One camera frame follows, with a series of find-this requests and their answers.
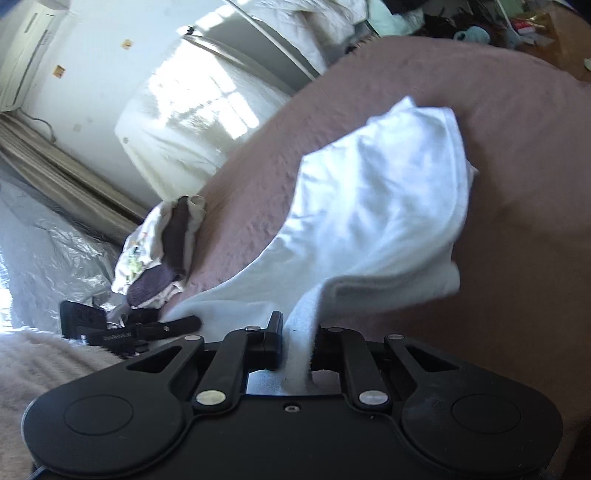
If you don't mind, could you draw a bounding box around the white t-shirt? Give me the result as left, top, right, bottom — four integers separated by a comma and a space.
167, 98, 476, 395

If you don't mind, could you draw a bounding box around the folded clothes stack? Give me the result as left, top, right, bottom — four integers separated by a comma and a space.
111, 195, 206, 309

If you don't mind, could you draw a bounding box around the silver plastic sheet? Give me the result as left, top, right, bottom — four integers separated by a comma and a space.
1, 170, 122, 333

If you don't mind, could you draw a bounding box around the beige curtain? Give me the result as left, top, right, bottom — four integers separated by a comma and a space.
1, 113, 147, 244

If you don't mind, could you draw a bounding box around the brown bed cover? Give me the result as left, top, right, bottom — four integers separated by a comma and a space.
185, 37, 590, 479

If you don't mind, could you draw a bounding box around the white cloth covered furniture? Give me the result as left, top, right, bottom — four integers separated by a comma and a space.
114, 1, 318, 200

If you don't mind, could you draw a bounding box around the white air conditioner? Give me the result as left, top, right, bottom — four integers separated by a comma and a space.
1, 1, 68, 112

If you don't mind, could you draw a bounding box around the white quilted jacket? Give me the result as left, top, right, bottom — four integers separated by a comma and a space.
228, 0, 369, 78

